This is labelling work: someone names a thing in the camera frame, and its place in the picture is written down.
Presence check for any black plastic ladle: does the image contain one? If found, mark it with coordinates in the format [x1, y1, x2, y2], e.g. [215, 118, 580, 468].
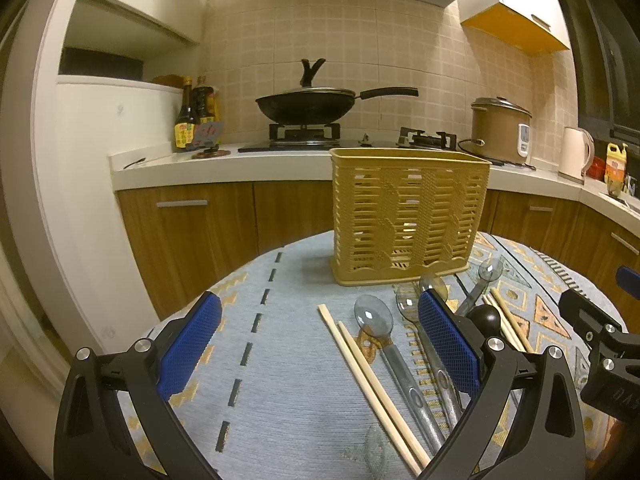
[465, 304, 501, 338]

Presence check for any wooden chopstick right pair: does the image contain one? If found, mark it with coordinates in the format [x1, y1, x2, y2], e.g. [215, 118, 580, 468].
[483, 294, 525, 352]

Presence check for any yellow oil bottle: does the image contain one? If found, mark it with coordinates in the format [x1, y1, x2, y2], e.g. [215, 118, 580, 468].
[604, 143, 627, 197]

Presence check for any white electric kettle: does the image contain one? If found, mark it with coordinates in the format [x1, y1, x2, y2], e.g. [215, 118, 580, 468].
[558, 127, 594, 184]

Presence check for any clear plastic spoon right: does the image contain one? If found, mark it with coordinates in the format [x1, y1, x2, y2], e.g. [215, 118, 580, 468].
[456, 258, 503, 316]

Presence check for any clear plastic spoon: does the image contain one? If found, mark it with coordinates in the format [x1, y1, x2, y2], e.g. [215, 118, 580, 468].
[395, 283, 462, 430]
[419, 273, 449, 301]
[456, 258, 503, 316]
[354, 295, 445, 456]

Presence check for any blue patterned tablecloth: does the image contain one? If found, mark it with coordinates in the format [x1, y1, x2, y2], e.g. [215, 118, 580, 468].
[117, 228, 629, 480]

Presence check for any clear plastic spoon left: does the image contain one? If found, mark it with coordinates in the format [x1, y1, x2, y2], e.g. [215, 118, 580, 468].
[354, 295, 445, 456]

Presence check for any brown rice cooker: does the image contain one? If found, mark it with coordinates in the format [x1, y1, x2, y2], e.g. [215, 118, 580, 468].
[458, 96, 533, 165]

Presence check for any tan plastic utensil basket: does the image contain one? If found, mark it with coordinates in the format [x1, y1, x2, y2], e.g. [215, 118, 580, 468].
[330, 148, 491, 286]

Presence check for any dark soy sauce bottle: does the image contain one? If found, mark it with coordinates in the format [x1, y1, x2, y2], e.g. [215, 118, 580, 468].
[174, 77, 196, 151]

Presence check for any black gas stove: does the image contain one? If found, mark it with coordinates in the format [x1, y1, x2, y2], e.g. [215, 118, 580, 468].
[238, 122, 458, 153]

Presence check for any black wok with lid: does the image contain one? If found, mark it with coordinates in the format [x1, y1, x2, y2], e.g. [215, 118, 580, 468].
[256, 58, 419, 127]

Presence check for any black window frame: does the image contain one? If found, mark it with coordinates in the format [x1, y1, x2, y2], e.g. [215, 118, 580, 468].
[559, 0, 639, 146]

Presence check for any orange wall cabinet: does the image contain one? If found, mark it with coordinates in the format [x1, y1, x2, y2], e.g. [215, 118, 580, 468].
[458, 0, 570, 55]

